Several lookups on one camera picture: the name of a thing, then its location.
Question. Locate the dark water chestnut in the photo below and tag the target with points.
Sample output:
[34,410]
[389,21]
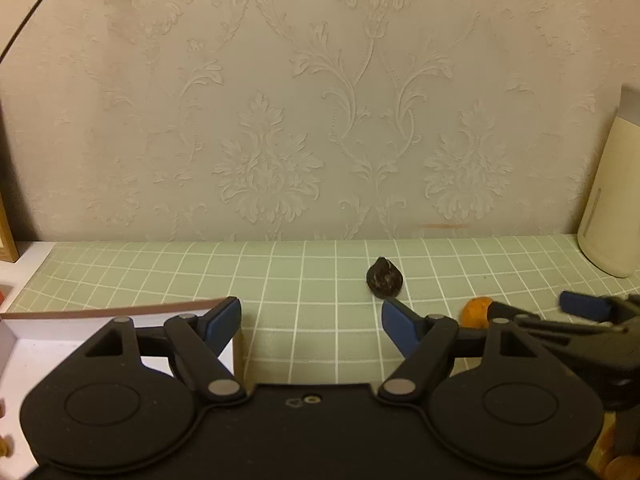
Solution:
[385,276]

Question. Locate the white cardboard box brown rim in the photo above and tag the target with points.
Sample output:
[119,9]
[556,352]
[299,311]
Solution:
[50,330]

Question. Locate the cream thermos jug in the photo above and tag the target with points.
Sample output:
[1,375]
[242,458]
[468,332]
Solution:
[612,200]

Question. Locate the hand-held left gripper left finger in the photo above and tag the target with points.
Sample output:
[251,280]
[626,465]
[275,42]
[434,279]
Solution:
[221,322]

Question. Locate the green checked tablecloth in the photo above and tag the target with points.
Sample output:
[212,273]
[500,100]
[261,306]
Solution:
[310,280]

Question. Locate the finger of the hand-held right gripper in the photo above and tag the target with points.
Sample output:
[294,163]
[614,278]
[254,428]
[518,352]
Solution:
[582,304]
[555,324]

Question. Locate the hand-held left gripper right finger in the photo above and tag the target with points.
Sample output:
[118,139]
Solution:
[398,325]

